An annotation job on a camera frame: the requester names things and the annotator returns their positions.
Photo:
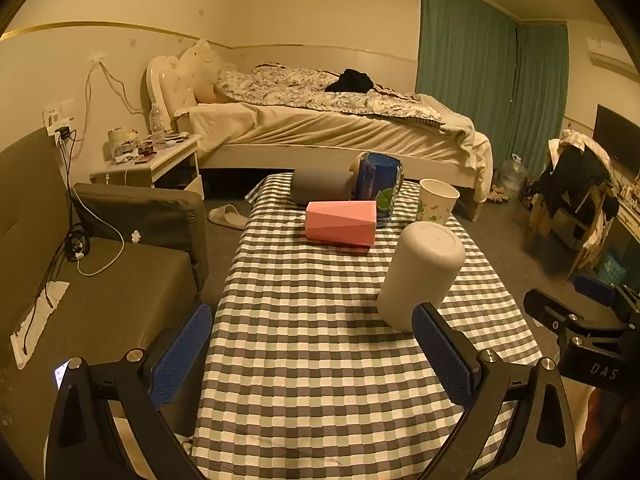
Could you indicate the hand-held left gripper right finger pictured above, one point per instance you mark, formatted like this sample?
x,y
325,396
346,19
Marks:
x,y
445,355

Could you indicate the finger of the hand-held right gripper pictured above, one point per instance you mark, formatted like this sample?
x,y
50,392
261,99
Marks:
x,y
555,310

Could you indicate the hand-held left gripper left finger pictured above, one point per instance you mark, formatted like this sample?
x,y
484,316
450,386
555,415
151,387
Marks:
x,y
181,355

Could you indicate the white cup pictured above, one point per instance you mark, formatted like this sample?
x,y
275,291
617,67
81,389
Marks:
x,y
422,275

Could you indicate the floral paper cup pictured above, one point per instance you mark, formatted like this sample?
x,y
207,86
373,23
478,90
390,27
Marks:
x,y
436,202

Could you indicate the grey cylinder cup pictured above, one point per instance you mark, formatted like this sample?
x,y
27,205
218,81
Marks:
x,y
322,186

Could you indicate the checkered tablecloth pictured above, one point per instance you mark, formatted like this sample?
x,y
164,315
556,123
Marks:
x,y
350,340

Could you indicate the grey sofa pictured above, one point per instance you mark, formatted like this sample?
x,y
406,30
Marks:
x,y
95,285

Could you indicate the chair with clothes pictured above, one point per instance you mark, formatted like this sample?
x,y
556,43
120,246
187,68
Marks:
x,y
580,195

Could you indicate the smartphone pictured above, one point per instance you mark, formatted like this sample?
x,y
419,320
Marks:
x,y
60,373

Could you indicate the large water jug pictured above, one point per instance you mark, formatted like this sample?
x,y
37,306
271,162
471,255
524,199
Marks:
x,y
511,177

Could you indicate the slipper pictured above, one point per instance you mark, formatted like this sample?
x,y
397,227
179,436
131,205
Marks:
x,y
227,215

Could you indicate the pink faceted box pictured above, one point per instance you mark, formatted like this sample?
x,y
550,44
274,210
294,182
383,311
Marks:
x,y
342,223

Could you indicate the blue snack bag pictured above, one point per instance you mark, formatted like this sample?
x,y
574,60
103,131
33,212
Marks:
x,y
380,187

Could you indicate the television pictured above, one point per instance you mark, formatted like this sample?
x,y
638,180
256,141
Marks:
x,y
616,135

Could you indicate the white nightstand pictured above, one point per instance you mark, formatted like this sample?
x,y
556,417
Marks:
x,y
150,165

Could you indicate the clear plastic bottle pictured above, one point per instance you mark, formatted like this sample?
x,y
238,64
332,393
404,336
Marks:
x,y
157,121

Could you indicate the green curtain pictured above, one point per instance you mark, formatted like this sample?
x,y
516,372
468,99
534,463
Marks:
x,y
480,85

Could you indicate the bed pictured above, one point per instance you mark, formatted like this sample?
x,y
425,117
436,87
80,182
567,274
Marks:
x,y
325,125

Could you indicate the air conditioner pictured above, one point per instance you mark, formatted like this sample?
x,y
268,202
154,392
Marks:
x,y
610,51

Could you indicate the black garment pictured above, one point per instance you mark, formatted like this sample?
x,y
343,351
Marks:
x,y
351,81

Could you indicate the floral duvet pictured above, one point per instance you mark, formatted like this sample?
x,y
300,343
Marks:
x,y
325,87

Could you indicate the wall power strip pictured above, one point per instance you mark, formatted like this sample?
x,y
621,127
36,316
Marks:
x,y
59,117

